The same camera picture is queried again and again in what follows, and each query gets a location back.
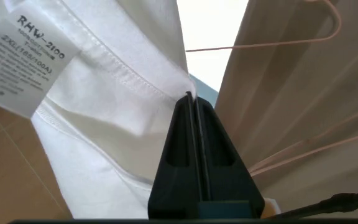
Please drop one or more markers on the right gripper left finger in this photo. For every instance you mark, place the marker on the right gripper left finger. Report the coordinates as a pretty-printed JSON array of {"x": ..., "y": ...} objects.
[{"x": 172, "y": 183}]

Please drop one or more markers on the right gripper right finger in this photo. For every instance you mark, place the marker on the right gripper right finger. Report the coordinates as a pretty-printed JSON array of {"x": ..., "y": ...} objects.
[{"x": 232, "y": 183}]

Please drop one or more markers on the white printed t-shirt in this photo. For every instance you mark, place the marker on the white printed t-shirt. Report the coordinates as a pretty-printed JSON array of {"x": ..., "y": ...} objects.
[{"x": 104, "y": 102}]

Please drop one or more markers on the pink clothes hanger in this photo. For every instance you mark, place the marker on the pink clothes hanger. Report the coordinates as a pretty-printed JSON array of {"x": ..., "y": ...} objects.
[
  {"x": 291, "y": 41},
  {"x": 322, "y": 148}
]

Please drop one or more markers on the black clothes rack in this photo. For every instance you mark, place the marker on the black clothes rack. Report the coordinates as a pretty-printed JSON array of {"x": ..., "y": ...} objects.
[{"x": 337, "y": 200}]

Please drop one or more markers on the beige curtain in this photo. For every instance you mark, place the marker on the beige curtain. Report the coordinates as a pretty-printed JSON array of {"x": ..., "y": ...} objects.
[{"x": 291, "y": 102}]

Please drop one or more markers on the window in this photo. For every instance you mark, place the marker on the window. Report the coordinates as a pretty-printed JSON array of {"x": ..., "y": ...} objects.
[{"x": 210, "y": 28}]

